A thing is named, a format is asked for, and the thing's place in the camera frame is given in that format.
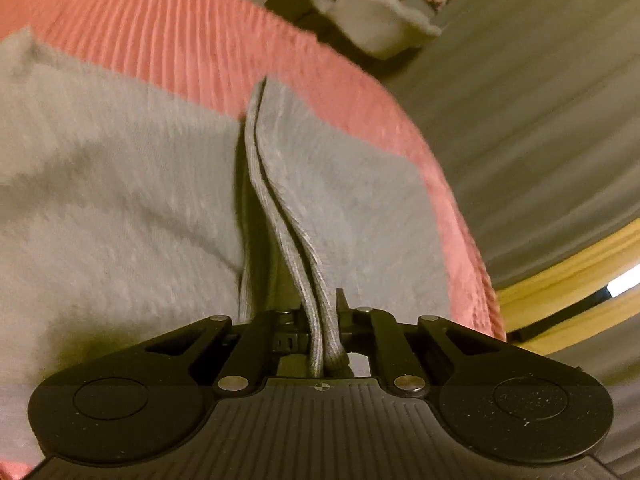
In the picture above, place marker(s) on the grey striped rug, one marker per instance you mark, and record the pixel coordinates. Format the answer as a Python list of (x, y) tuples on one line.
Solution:
[(540, 135)]

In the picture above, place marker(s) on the white fluffy chair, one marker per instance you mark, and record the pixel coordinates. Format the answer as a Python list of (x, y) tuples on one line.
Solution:
[(380, 20)]

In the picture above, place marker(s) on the pink ribbed blanket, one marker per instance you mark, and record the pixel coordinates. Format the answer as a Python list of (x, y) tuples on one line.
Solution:
[(175, 25)]

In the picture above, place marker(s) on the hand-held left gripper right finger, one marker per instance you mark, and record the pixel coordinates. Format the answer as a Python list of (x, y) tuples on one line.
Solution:
[(385, 350)]

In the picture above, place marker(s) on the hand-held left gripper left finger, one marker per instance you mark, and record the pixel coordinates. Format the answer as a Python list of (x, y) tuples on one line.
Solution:
[(250, 355)]

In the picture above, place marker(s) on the yellow wooden furniture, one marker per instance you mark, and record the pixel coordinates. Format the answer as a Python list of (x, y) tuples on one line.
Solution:
[(550, 285)]

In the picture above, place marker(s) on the grey sweat pants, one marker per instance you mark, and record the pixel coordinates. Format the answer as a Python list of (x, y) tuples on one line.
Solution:
[(125, 210)]

